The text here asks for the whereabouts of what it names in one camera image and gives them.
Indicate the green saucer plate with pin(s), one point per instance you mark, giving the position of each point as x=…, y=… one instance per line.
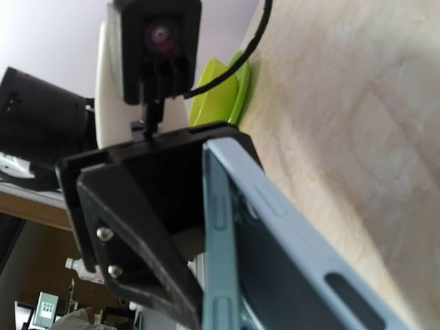
x=243, y=75

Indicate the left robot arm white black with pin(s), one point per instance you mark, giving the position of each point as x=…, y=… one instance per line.
x=43, y=124

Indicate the green bowl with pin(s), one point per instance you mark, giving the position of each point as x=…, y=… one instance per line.
x=217, y=103

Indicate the person in grey shirt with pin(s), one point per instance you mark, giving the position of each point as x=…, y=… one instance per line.
x=81, y=319

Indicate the white plastic bottle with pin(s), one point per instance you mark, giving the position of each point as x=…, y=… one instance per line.
x=79, y=267

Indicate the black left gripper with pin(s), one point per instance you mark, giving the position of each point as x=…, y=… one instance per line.
x=132, y=246

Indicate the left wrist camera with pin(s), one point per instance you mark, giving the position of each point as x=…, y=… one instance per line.
x=147, y=55

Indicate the light blue phone case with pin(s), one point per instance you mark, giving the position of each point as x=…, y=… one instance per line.
x=266, y=267

